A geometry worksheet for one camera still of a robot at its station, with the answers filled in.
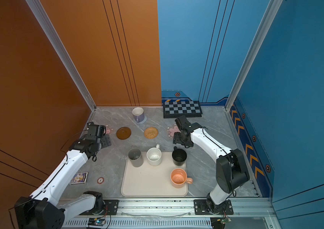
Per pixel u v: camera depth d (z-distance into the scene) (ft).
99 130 2.05
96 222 2.32
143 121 3.63
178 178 2.70
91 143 1.86
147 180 2.78
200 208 2.38
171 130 3.46
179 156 2.84
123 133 3.39
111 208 2.44
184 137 2.10
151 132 3.43
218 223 2.29
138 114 3.55
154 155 2.99
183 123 2.26
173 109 3.78
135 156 2.87
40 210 1.23
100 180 2.71
